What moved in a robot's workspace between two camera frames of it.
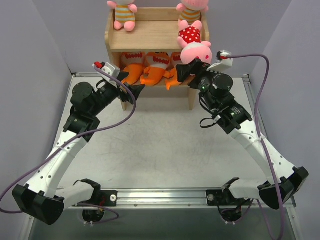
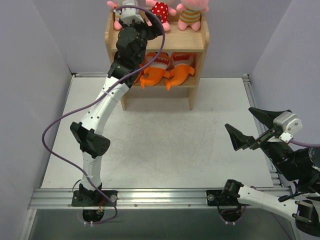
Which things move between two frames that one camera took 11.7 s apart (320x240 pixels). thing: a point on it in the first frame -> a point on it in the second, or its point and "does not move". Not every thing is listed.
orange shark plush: x=159 y=63 does not move
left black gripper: x=125 y=92 -> x=141 y=22
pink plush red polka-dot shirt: x=189 y=38 -> x=163 y=10
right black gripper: x=193 y=74 -> x=261 y=138
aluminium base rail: x=159 y=199 does not move
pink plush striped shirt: x=191 y=14 does not move
